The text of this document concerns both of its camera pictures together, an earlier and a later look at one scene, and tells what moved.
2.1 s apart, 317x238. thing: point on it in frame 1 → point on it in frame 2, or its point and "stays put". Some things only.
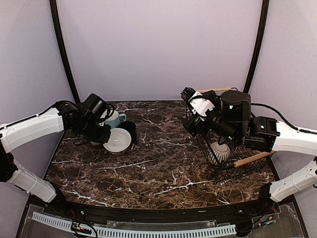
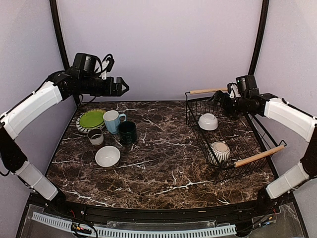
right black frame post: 258,46 stays put
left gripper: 104,138 → 110,90
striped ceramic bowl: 218,153 stays put
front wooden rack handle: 252,158 stays put
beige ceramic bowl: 120,140 → 107,155
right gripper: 193,123 → 225,99
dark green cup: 131,126 stays put
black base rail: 249,208 stays put
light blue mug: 114,121 stays put
